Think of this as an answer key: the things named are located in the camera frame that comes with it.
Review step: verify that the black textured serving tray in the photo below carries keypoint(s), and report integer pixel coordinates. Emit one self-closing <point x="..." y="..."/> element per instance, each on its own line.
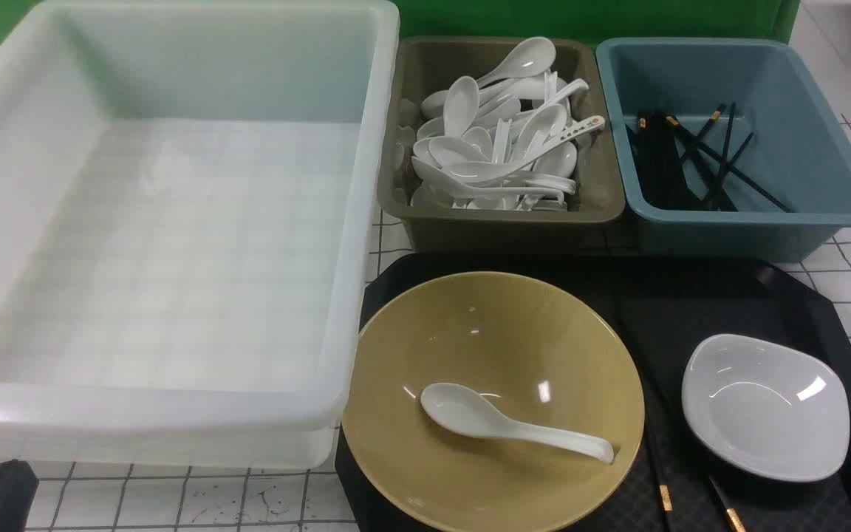
<point x="662" y="308"/>

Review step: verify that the small white dish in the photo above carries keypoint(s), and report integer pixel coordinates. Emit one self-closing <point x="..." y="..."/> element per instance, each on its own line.
<point x="770" y="410"/>

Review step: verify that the bundle of black chopsticks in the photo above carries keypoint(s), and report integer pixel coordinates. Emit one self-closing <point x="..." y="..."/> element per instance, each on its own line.
<point x="677" y="170"/>

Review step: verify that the upright white spoon in pile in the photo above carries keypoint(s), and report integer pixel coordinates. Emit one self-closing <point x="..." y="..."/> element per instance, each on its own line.
<point x="461" y="104"/>

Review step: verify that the black gold-tipped chopstick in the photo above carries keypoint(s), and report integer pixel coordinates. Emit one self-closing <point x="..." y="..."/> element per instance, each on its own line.
<point x="732" y="518"/>
<point x="658" y="470"/>

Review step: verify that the blue plastic chopstick bin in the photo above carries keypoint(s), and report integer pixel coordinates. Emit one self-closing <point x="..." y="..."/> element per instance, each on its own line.
<point x="798" y="154"/>

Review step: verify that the olive plastic spoon bin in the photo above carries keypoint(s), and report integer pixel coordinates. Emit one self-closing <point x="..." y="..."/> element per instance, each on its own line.
<point x="550" y="206"/>

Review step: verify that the large white plastic tub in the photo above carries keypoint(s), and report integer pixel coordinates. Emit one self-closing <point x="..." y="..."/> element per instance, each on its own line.
<point x="186" y="194"/>

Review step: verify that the white spoon top of pile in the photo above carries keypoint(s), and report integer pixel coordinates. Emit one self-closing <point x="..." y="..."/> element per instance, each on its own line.
<point x="530" y="57"/>

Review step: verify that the white spoon with red print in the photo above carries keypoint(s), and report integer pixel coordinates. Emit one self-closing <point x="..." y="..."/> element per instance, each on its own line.
<point x="473" y="172"/>

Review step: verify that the yellow noodle bowl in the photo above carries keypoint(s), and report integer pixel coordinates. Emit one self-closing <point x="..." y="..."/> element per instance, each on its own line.
<point x="539" y="355"/>

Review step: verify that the white soup spoon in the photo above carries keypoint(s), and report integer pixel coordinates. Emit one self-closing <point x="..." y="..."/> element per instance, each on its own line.
<point x="460" y="409"/>

